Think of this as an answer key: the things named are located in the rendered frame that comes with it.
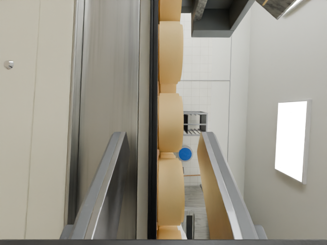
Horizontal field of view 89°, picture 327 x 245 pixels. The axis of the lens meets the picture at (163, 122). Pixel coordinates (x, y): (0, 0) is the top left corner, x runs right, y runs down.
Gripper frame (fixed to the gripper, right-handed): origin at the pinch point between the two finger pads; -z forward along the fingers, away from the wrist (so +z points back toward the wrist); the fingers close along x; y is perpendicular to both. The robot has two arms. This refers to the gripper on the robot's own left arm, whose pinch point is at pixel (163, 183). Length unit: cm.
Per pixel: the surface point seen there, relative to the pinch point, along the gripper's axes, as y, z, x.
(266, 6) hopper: 2, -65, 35
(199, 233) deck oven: -377, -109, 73
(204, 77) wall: -170, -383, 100
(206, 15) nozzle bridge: -2, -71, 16
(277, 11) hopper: 0, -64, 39
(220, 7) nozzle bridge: 1, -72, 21
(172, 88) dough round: -1.2, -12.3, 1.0
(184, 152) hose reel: -312, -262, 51
